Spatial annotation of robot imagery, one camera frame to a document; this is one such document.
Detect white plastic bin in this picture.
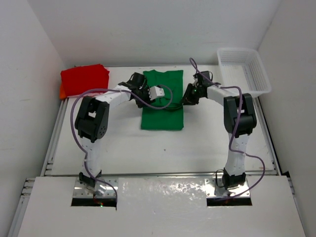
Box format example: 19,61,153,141
217,47,272,98

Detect red t shirt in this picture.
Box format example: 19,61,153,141
60,64,110,97

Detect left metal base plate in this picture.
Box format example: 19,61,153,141
72,178,117,199

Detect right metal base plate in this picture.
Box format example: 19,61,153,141
204,175,251,198

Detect orange t shirt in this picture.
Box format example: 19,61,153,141
59,84,68,100

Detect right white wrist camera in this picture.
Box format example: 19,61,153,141
194,71,213,87

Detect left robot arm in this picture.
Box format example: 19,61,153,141
71,73,151,189

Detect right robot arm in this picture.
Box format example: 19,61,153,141
182,83,257,189

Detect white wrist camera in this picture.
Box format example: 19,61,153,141
149,86,165,101
194,71,213,87

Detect metal base plate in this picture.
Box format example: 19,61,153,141
72,178,117,199
204,175,251,198

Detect green t shirt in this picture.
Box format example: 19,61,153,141
141,70,184,131

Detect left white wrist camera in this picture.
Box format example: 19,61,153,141
149,86,165,101

